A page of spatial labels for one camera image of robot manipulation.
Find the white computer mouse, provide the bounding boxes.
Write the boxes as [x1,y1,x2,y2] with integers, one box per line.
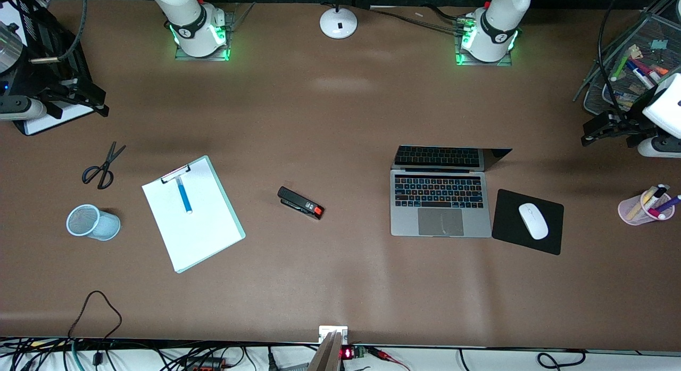
[518,202,549,241]

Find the pink mesh pen cup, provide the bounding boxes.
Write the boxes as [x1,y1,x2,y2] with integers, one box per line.
[618,187,675,226]

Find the light green clipboard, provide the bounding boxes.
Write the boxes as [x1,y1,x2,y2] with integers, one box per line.
[142,155,246,274]

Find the tangled black cables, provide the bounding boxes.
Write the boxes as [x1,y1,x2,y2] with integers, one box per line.
[0,336,320,371]

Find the green marker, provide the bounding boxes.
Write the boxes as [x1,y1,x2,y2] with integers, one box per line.
[610,52,632,83]

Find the black mouse pad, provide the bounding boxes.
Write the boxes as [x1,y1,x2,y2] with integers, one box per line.
[491,188,564,256]

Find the black stapler with red tip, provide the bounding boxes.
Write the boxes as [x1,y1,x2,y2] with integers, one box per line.
[277,186,325,220]

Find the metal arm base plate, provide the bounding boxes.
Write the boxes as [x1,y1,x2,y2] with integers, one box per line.
[455,14,514,67]
[175,9,236,61]

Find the black mesh desk organizer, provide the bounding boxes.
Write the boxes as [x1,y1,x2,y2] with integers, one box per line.
[572,9,681,116]

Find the yellow marker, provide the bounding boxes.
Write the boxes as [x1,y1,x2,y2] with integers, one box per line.
[627,189,658,221]

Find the light blue mesh cup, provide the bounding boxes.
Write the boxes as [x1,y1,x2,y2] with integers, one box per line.
[66,204,121,241]

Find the silver laptop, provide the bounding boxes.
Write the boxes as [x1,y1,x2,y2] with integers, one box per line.
[390,145,513,238]

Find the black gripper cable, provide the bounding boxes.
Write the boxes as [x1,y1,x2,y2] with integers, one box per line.
[57,0,89,63]
[598,0,629,113]

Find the white marker with black cap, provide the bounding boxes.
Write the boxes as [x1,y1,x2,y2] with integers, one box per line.
[641,184,670,212]

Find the black desk file tray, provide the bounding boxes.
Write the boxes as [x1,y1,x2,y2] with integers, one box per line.
[0,0,110,136]

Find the dark blue marker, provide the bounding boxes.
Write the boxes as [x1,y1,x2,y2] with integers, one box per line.
[627,60,653,87]

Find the black scissors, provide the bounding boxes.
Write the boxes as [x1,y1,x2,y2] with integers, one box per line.
[81,142,127,190]

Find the red marker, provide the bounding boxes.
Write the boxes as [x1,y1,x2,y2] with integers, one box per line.
[633,57,660,79]

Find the purple marker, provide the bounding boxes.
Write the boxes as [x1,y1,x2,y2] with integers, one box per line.
[652,194,681,218]

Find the black looped cable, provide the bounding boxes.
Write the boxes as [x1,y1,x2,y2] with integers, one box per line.
[68,290,123,340]

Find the black cable bundle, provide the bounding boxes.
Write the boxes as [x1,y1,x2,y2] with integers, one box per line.
[367,4,471,35]

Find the white paper sheet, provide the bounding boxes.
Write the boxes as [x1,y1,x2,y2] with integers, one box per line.
[142,159,238,271]

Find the white round lamp base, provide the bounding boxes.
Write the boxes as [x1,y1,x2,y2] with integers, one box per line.
[319,0,358,40]

